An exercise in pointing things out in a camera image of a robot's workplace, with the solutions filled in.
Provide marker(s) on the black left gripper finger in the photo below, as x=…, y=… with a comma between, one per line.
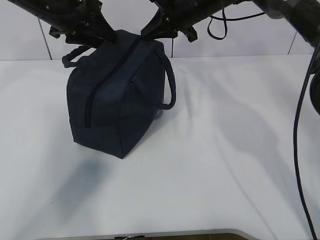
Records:
x=97, y=29
x=83, y=40

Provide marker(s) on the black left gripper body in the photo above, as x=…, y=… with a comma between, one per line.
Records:
x=70, y=16

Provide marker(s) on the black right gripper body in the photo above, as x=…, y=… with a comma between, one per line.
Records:
x=182, y=15

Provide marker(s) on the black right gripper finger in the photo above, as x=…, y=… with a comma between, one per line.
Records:
x=156, y=24
x=161, y=35

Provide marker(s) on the dark blue lunch bag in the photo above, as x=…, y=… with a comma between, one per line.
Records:
x=115, y=93

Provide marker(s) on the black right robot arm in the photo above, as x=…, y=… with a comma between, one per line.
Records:
x=304, y=17

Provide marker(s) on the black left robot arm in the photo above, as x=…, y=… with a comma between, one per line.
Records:
x=38, y=8

